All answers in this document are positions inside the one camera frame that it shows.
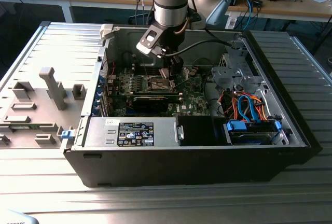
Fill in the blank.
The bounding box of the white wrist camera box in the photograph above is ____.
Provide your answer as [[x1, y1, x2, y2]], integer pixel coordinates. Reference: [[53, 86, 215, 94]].
[[136, 26, 159, 54]]

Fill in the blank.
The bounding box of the white printed device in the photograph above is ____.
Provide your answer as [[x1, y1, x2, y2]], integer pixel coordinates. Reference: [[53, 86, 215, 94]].
[[0, 209, 39, 224]]

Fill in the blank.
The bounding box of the blue flat wire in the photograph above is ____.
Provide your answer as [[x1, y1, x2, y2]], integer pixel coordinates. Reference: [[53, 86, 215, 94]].
[[237, 93, 262, 124]]

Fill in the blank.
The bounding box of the black plastic shroud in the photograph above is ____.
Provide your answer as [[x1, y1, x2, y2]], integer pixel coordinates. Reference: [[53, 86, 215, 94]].
[[178, 116, 228, 147]]

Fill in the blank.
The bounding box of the pale case latch handle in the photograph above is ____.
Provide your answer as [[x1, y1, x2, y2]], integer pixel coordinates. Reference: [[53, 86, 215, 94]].
[[100, 23, 115, 40]]

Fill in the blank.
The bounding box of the black PC case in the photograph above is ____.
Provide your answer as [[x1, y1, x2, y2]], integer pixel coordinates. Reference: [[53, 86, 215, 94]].
[[63, 23, 322, 188]]

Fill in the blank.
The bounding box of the hard disk in blue carrier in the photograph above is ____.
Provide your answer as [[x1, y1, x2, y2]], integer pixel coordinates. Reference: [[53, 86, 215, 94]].
[[223, 120, 282, 146]]

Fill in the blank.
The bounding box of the green motherboard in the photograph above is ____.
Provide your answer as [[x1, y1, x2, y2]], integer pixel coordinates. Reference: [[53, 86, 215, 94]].
[[114, 64, 211, 118]]

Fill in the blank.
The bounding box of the green RAM stick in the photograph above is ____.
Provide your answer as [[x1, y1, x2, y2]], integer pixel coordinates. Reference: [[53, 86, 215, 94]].
[[9, 123, 36, 130]]

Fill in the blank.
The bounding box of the metal drive cage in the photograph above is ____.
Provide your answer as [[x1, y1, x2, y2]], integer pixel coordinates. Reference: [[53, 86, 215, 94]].
[[211, 39, 268, 97]]

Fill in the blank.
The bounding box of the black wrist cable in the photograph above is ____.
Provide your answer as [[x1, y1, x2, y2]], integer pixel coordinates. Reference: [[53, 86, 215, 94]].
[[165, 39, 238, 59]]

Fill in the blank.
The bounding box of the silver CPU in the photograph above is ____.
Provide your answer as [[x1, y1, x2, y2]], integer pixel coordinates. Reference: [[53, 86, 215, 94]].
[[151, 77, 168, 89]]

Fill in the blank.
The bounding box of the black graphics card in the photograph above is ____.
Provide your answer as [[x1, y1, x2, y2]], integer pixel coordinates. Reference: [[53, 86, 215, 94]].
[[132, 94, 169, 113]]

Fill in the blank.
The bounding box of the grey parts rack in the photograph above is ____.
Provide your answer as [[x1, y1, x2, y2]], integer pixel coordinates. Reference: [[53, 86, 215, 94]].
[[0, 67, 86, 149]]

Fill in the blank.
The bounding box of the grey power supply unit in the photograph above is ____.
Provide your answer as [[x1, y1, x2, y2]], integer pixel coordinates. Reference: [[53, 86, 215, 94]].
[[82, 117, 179, 148]]

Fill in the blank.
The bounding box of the CPU socket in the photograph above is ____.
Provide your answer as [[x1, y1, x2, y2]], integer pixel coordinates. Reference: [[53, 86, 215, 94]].
[[147, 75, 174, 92]]

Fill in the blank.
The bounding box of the blue hanging cable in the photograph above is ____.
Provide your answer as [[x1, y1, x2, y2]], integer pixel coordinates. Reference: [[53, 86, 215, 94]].
[[245, 0, 256, 32]]

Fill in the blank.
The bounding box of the orange wire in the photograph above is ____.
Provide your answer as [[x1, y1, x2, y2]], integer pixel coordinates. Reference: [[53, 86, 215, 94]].
[[230, 91, 269, 122]]

